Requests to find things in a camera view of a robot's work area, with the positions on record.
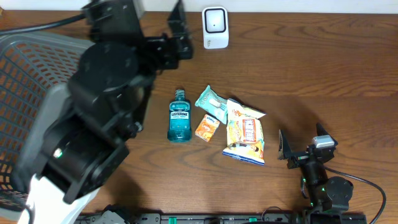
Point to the blue Listerine mouthwash bottle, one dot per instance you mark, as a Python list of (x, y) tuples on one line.
[(179, 118)]

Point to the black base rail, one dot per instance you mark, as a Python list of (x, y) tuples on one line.
[(155, 218)]

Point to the orange tissue pack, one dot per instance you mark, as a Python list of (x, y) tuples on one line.
[(207, 128)]

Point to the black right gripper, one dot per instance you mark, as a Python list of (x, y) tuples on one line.
[(298, 158)]

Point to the teal wet wipes pack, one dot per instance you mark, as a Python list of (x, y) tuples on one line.
[(213, 104)]

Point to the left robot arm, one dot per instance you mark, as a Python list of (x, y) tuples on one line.
[(79, 137)]

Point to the yellow snack bag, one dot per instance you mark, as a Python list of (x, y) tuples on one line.
[(245, 139)]

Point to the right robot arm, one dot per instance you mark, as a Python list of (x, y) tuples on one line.
[(329, 196)]

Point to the grey plastic shopping basket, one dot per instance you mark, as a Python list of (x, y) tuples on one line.
[(30, 65)]

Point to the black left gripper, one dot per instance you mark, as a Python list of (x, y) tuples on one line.
[(160, 51)]

